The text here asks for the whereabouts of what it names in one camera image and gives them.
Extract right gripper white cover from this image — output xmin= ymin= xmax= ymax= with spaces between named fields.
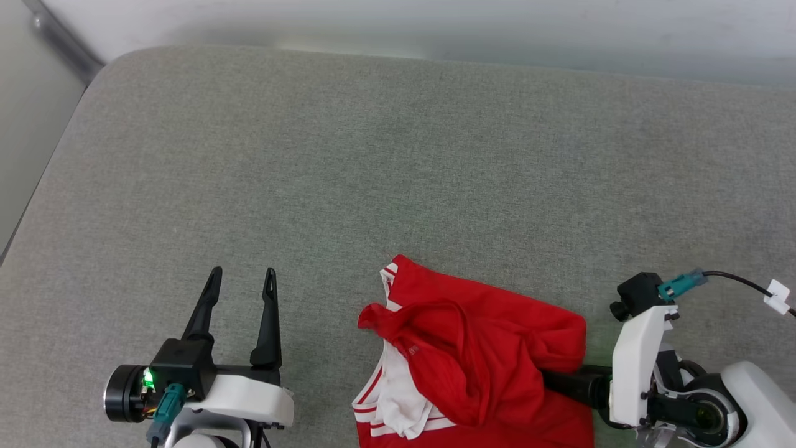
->
xmin=541 ymin=305 xmax=680 ymax=429

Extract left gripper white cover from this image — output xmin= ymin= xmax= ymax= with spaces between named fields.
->
xmin=104 ymin=268 xmax=294 ymax=429

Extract red and white sports shirt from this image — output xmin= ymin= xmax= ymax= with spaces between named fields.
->
xmin=351 ymin=254 xmax=596 ymax=448

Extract grey fabric sofa seat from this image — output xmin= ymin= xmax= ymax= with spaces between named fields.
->
xmin=0 ymin=45 xmax=796 ymax=448

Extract left camera cable teal plug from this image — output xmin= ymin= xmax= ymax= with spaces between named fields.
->
xmin=146 ymin=384 xmax=186 ymax=448

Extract camera cable teal plug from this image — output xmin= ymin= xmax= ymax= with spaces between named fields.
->
xmin=658 ymin=269 xmax=796 ymax=318
xmin=146 ymin=384 xmax=186 ymax=448

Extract right camera cable teal plug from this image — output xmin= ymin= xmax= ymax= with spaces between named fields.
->
xmin=658 ymin=269 xmax=796 ymax=318

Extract white cable label tag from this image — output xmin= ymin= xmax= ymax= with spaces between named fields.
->
xmin=764 ymin=279 xmax=792 ymax=315

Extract grey metal rail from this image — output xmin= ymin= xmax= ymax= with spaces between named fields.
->
xmin=24 ymin=0 xmax=105 ymax=85

